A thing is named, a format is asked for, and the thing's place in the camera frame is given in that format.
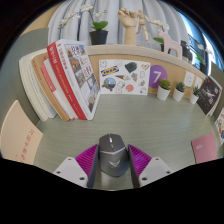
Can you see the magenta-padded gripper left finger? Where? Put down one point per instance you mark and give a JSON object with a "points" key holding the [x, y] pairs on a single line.
{"points": [[68, 170]]}

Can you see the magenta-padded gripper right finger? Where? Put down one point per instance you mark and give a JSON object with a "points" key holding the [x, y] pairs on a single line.
{"points": [[155, 170]]}

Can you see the grey computer mouse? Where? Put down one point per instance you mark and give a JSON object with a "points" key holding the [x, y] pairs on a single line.
{"points": [[113, 156]]}

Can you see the pink mouse pad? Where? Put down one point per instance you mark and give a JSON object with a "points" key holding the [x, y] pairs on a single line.
{"points": [[205, 148]]}

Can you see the peach-coloured book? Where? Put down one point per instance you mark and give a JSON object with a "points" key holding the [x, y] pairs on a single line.
{"points": [[18, 133]]}

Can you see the brown-spined book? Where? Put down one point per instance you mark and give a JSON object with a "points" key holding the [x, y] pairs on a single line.
{"points": [[46, 86]]}

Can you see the black-covered book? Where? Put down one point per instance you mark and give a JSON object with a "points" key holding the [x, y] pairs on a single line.
{"points": [[208, 95]]}

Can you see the white book behind black book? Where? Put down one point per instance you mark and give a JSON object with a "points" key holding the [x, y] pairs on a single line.
{"points": [[220, 103]]}

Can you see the purple round sticker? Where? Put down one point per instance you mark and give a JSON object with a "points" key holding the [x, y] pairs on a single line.
{"points": [[156, 76]]}

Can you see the red-spined picture book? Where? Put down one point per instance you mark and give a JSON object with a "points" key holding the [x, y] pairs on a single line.
{"points": [[80, 76]]}

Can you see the white sticker sheet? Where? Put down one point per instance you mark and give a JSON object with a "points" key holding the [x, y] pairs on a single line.
{"points": [[123, 78]]}

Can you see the grey-green desk partition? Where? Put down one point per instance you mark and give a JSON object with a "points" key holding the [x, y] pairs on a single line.
{"points": [[13, 73], [218, 71]]}

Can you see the white orchid in black pot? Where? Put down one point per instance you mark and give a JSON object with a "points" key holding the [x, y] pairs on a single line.
{"points": [[98, 36], [161, 25], [203, 66]]}

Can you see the black wooden horse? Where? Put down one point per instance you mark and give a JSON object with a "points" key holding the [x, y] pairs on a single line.
{"points": [[186, 50]]}

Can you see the pink wooden horse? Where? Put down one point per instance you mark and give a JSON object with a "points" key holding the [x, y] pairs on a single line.
{"points": [[170, 45]]}

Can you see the dark-framed window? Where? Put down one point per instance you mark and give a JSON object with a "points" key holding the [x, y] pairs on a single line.
{"points": [[196, 33]]}

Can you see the wooden hand model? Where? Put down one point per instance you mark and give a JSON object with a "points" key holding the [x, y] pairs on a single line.
{"points": [[129, 26]]}

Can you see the wooden mannequin figure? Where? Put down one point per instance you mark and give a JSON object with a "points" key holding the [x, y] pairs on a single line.
{"points": [[143, 23]]}

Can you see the grey curtain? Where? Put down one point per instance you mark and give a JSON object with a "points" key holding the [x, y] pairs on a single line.
{"points": [[110, 13]]}

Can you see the white wall outlet plate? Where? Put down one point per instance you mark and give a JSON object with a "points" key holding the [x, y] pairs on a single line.
{"points": [[199, 83], [189, 79]]}

